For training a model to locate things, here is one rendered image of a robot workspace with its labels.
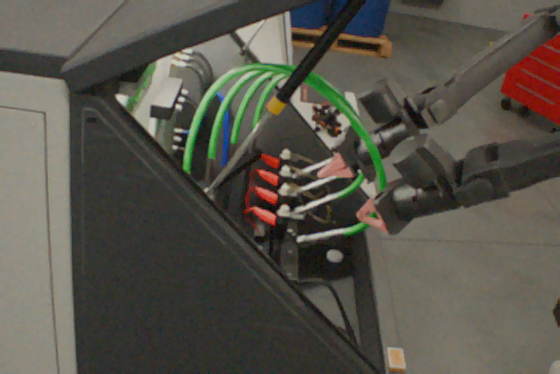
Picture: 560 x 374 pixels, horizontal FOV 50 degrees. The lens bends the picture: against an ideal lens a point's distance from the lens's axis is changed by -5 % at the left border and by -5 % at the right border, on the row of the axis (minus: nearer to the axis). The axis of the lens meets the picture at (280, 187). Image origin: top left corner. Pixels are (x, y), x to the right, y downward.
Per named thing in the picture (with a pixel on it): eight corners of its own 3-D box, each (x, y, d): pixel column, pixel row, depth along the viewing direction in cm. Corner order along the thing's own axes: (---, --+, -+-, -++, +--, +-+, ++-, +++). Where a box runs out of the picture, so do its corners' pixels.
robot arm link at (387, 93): (453, 110, 109) (427, 112, 117) (420, 56, 106) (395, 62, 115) (407, 150, 107) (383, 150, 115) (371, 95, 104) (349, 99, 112)
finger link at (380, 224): (341, 206, 107) (379, 196, 99) (366, 186, 111) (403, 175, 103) (360, 240, 108) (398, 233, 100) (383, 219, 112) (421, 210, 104)
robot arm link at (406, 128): (422, 144, 108) (424, 131, 113) (402, 112, 106) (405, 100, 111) (389, 161, 111) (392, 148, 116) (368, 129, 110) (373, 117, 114)
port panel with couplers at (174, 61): (173, 173, 141) (186, 42, 125) (158, 171, 140) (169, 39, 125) (182, 147, 152) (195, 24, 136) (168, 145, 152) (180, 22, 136)
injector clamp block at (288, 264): (285, 333, 134) (298, 279, 126) (239, 326, 133) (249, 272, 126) (287, 242, 163) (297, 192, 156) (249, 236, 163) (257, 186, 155)
